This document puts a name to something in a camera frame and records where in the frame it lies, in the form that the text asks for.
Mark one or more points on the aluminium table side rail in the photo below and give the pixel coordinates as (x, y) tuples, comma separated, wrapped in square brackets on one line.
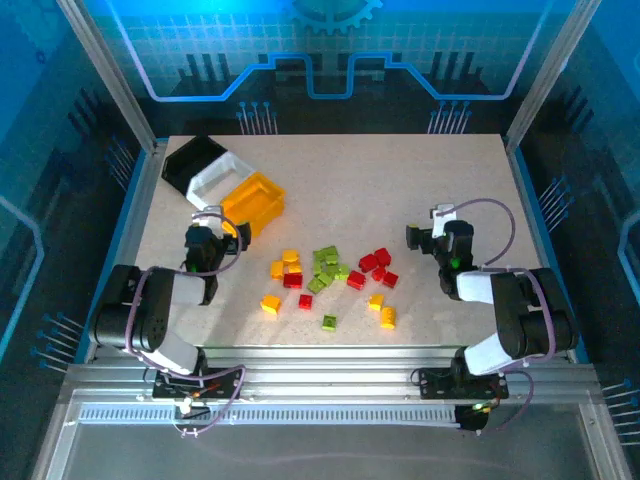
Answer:
[(140, 215)]

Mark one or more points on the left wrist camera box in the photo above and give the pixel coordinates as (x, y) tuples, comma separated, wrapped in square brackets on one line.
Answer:
[(212, 212)]

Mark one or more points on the blue table border strip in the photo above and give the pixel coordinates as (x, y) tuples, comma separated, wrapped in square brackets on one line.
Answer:
[(124, 215), (531, 200)]

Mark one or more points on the yellow lego brick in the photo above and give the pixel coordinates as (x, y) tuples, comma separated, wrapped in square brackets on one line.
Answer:
[(376, 301), (290, 257), (295, 268), (388, 317), (270, 303), (276, 269)]

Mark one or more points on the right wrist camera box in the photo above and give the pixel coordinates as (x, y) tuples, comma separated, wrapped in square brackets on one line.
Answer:
[(442, 212)]

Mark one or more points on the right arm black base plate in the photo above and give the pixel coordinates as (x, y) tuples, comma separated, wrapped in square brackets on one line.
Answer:
[(435, 382)]

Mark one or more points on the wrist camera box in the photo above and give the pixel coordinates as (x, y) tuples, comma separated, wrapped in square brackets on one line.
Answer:
[(212, 212), (442, 212)]

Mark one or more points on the aluminium extrusion beam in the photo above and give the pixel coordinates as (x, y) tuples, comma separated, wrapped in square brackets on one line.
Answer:
[(325, 370)]

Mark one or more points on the small white connector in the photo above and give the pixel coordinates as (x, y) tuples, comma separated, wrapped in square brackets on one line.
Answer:
[(186, 407)]

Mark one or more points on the black connector box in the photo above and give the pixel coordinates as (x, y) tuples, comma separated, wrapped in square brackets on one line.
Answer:
[(472, 416)]

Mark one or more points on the black plastic bin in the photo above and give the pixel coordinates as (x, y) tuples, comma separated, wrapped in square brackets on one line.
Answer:
[(187, 160)]

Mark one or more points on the yellow plastic bin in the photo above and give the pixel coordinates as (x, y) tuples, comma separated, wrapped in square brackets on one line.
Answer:
[(255, 200)]

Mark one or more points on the aluminium frame post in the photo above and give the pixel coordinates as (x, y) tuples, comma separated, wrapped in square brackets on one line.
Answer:
[(112, 80), (547, 80)]

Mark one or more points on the white plastic bin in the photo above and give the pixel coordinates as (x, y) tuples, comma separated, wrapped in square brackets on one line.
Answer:
[(200, 187)]

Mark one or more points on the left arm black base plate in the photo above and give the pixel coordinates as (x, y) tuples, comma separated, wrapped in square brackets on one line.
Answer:
[(222, 384)]

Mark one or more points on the grey aluminium-framed panel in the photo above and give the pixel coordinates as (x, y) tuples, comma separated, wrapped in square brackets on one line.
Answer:
[(350, 445)]

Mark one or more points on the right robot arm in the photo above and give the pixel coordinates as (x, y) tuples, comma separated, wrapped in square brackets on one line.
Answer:
[(477, 287)]

